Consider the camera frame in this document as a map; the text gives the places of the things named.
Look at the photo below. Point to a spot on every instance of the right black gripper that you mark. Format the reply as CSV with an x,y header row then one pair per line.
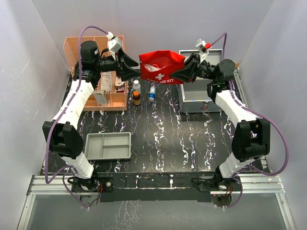
x,y
191,70

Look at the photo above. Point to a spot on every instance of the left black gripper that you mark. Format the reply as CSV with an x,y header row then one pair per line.
x,y
125,74

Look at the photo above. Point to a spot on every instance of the red first aid pouch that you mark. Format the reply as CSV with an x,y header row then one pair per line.
x,y
157,66

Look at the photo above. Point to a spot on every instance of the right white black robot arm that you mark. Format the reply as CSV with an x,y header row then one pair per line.
x,y
251,139

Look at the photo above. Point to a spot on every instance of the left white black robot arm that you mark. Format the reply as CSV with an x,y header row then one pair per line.
x,y
61,132

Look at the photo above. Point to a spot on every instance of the grey metal medicine case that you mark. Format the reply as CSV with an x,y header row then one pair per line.
x,y
193,97

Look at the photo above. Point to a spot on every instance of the white medicine box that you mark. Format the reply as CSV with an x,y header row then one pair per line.
x,y
100,97

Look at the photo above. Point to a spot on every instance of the pink oval blister pack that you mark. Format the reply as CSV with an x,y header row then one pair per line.
x,y
119,82

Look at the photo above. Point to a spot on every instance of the white pill bottle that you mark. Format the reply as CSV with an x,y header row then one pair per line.
x,y
137,86

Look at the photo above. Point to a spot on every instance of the white paper packet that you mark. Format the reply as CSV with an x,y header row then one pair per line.
x,y
106,81

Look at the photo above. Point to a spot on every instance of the orange plastic file organizer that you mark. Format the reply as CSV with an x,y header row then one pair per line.
x,y
114,101

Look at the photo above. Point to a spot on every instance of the small blue label bottle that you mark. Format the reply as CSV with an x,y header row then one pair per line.
x,y
151,97

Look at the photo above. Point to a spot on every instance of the brown syrup bottle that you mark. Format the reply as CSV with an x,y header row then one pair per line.
x,y
136,98

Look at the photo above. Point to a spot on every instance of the grey plastic divided tray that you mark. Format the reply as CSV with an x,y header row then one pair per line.
x,y
108,146

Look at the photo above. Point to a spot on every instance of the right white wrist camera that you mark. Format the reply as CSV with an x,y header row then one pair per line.
x,y
203,49

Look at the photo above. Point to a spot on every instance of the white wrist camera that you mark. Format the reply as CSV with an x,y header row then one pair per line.
x,y
114,44
203,49

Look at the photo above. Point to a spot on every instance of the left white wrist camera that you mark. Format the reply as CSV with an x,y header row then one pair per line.
x,y
114,44

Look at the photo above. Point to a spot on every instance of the aluminium frame rail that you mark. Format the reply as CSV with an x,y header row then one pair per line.
x,y
162,185

